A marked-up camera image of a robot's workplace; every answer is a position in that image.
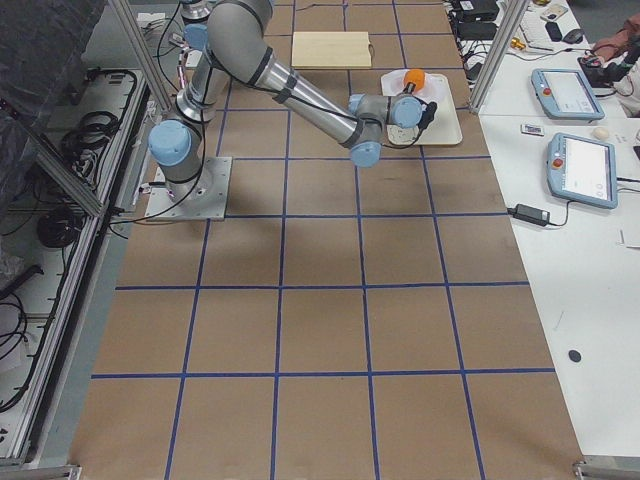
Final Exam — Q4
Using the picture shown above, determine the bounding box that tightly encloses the person at desk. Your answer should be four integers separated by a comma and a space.
578, 14, 639, 117

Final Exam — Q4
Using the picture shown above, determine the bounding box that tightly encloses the black power adapter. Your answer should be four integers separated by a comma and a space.
507, 203, 550, 227

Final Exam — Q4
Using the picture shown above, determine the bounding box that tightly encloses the teach pendant far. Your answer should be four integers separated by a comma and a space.
530, 69, 605, 121

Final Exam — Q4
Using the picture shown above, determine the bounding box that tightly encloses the black cable bundle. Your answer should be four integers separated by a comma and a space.
59, 109, 124, 166

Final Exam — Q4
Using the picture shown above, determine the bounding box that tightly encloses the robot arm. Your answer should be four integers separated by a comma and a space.
148, 1, 438, 208

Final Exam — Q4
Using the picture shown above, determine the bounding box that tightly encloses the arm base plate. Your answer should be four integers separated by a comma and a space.
144, 156, 233, 221

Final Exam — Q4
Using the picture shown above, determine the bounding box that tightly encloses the black computer mouse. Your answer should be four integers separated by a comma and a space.
562, 28, 584, 45

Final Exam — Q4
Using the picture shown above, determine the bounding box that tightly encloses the teach pendant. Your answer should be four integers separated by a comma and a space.
546, 133, 618, 210
530, 69, 605, 121

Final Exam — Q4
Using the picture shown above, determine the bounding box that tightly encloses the orange fruit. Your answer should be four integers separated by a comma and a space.
403, 69, 426, 92

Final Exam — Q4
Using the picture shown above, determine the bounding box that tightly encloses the aluminium frame post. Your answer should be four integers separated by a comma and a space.
469, 0, 529, 114

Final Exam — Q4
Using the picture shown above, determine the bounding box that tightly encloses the wooden cutting board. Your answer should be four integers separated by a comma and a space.
291, 31, 372, 70

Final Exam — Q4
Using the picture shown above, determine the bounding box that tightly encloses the white keyboard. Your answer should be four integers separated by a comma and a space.
520, 15, 554, 51

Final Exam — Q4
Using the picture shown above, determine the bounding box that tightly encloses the cream bear tray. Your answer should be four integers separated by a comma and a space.
387, 88, 463, 146

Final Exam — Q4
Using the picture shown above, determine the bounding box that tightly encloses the white round plate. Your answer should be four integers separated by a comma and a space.
380, 69, 449, 102

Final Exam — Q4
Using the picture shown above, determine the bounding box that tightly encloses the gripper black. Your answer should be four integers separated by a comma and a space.
402, 82, 416, 95

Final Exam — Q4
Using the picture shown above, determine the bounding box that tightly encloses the gold cylinder tool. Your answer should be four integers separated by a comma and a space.
510, 37, 527, 51

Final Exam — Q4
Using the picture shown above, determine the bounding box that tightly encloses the small printed card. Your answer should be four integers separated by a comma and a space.
520, 124, 545, 137

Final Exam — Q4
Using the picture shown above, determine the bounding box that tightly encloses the teach pendant near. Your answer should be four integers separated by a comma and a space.
546, 133, 618, 210

